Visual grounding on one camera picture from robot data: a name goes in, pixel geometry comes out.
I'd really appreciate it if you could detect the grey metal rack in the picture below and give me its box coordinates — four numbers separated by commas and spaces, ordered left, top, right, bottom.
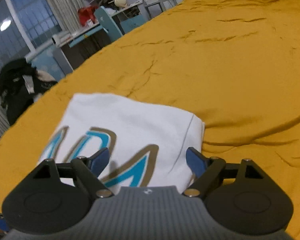
142, 0, 177, 19

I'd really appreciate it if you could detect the beige curtain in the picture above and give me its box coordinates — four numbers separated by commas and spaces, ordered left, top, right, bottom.
49, 0, 83, 33

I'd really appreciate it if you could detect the mustard yellow bed quilt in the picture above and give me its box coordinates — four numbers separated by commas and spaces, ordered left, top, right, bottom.
0, 0, 300, 239

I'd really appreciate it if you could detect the white t-shirt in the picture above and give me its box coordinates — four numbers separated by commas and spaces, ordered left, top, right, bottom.
41, 93, 205, 193

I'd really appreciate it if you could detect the pile of dark clothes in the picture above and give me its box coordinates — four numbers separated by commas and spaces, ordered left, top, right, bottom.
0, 58, 57, 126

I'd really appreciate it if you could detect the window with blue panes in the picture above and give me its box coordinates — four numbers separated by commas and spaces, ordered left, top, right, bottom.
0, 0, 62, 70

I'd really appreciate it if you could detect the cream round ball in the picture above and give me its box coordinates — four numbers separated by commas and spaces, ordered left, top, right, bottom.
114, 0, 127, 8

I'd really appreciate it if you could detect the small white camera device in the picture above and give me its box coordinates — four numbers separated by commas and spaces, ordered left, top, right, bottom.
51, 35, 61, 46

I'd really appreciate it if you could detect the red bag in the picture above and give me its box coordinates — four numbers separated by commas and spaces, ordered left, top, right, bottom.
77, 5, 98, 27

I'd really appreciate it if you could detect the white blue desk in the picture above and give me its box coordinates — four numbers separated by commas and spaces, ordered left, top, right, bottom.
53, 2, 146, 75

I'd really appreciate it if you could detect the teal desk chair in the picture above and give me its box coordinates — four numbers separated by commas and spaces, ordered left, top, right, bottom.
94, 7, 123, 42

